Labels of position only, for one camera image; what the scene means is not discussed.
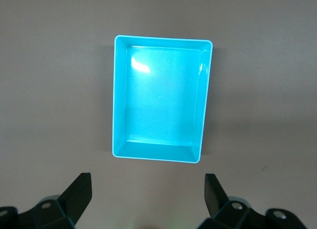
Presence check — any blue plastic box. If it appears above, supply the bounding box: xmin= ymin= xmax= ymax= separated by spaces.
xmin=111 ymin=35 xmax=213 ymax=164

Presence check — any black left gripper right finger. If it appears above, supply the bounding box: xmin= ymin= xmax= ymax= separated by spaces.
xmin=198 ymin=173 xmax=307 ymax=229

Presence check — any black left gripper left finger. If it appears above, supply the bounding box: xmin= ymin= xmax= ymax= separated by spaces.
xmin=0 ymin=172 xmax=93 ymax=229

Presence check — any brown table cover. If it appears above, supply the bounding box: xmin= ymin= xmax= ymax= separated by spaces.
xmin=0 ymin=0 xmax=317 ymax=229

